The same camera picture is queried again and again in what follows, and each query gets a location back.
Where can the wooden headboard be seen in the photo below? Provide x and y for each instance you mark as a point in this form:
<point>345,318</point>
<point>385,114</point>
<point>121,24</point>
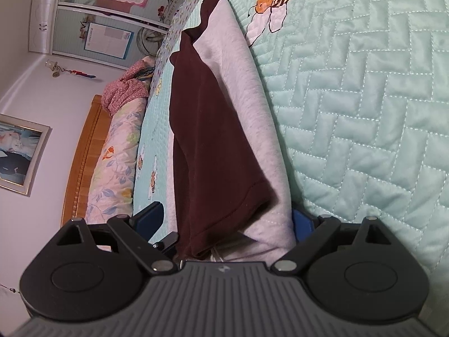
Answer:
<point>84,154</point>

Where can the pink knitted garment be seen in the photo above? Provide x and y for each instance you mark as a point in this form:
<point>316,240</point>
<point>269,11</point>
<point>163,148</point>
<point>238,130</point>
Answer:
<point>122,91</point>

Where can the grey and brown printed sweatshirt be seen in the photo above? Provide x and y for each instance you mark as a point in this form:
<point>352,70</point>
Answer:
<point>210,130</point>

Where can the white floor fan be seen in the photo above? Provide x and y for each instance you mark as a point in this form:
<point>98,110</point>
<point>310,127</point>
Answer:
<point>151,42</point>

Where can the floral pillow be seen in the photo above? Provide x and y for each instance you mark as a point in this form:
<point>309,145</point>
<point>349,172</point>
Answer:
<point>115,154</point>

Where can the sliding door wardrobe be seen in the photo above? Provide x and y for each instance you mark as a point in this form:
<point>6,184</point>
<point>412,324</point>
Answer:
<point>70,35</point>

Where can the hanging wall ornament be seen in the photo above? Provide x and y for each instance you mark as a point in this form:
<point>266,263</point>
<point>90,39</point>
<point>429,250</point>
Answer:
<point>54,66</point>

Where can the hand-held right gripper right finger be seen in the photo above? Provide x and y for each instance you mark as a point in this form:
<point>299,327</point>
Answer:
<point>301,223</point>

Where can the framed wall photograph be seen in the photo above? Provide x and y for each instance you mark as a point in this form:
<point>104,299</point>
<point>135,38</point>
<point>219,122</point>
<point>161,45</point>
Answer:
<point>17,154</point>

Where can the bee print quilted blanket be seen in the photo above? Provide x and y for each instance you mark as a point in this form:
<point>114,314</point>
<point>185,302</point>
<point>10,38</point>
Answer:
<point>350,112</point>

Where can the blue bordered wall poster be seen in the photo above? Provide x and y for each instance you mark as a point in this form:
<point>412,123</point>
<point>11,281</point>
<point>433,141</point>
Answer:
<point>105,40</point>

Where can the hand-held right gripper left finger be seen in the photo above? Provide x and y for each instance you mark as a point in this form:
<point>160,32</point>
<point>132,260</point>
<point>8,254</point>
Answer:
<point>151,217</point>

